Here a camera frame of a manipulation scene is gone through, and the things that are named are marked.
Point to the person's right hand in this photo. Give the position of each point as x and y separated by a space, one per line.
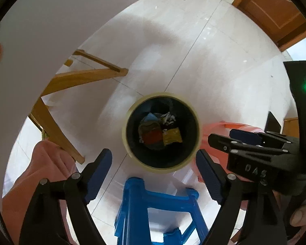
299 215

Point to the round cream trash bin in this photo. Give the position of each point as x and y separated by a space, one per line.
186 143

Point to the person's pink pants leg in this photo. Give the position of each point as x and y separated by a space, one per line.
40 163

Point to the yellow snack wrapper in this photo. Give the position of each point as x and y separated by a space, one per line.
172 135

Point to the blue plastic stool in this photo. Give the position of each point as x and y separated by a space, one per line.
135 196

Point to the brown wooden door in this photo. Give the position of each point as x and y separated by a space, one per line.
270 5

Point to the table with cartoon cloth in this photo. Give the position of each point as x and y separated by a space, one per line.
40 30

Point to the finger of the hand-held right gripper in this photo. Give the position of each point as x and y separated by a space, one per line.
244 135
244 146

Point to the orange plastic stool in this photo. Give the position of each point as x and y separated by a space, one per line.
219 127

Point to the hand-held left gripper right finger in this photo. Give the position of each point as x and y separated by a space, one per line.
209 176

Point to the wooden table frame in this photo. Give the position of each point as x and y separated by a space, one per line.
53 130

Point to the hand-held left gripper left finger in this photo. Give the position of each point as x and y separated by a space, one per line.
98 176

